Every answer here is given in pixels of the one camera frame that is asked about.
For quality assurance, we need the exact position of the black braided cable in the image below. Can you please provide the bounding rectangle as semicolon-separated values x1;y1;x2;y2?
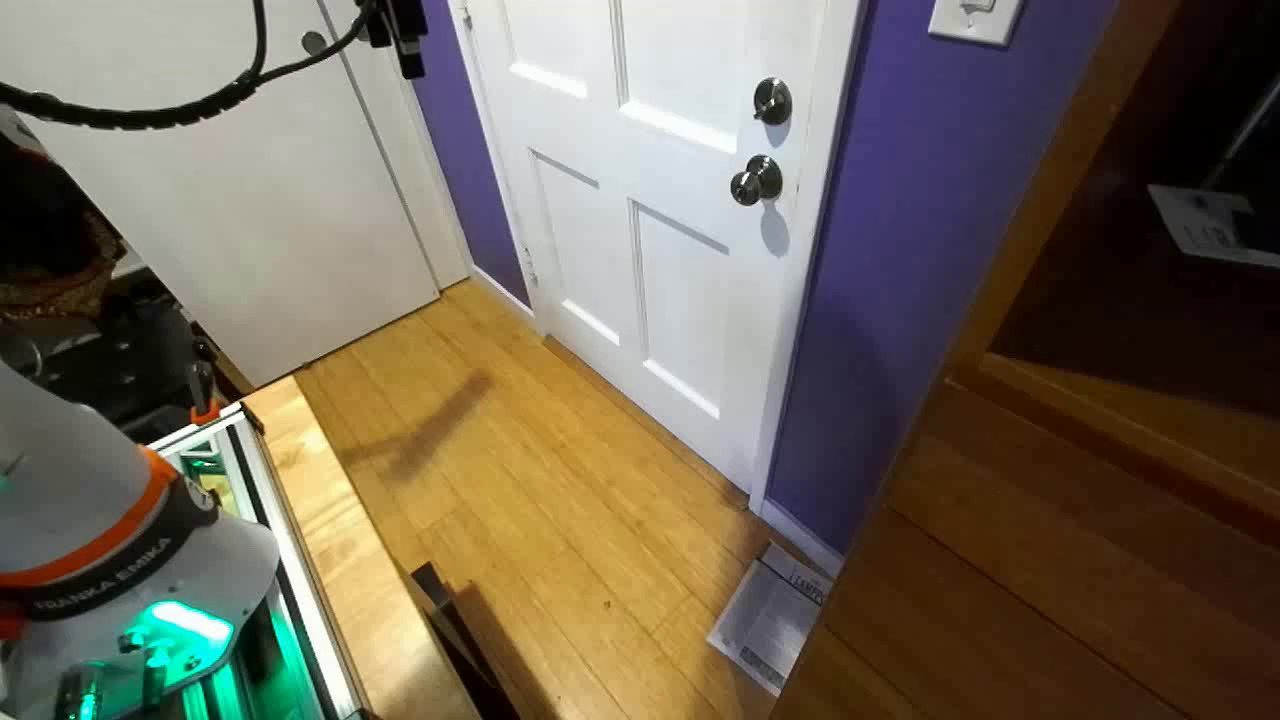
0;0;374;138

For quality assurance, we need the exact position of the narrow white closet door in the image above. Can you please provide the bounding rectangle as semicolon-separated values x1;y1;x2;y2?
318;0;482;294

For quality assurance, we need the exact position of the wide white closet door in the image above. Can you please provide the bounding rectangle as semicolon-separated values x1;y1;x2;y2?
0;0;443;394

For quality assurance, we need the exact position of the black bag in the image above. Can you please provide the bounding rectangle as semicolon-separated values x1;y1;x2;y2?
0;279;227;449

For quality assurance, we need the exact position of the brown wicker basket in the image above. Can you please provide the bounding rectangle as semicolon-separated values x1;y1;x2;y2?
0;127;131;340

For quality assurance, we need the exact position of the white panel door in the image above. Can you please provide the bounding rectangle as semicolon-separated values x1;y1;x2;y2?
443;0;865;505

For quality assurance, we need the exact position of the white floor vent register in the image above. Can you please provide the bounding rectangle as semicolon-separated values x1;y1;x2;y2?
705;540;836;701

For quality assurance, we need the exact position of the light wooden board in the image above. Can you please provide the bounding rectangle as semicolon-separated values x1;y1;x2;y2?
239;376;482;720

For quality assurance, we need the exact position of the dark metal deadbolt lock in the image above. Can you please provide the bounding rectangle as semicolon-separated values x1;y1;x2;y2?
748;78;796;133

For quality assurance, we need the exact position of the dark metal door knob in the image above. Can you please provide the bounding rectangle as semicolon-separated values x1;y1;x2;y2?
728;154;788;214

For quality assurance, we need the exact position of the white light switch plate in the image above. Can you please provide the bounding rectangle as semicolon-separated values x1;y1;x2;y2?
925;0;1032;53

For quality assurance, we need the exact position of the brown wooden partition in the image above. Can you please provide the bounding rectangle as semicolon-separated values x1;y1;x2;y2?
768;0;1280;720

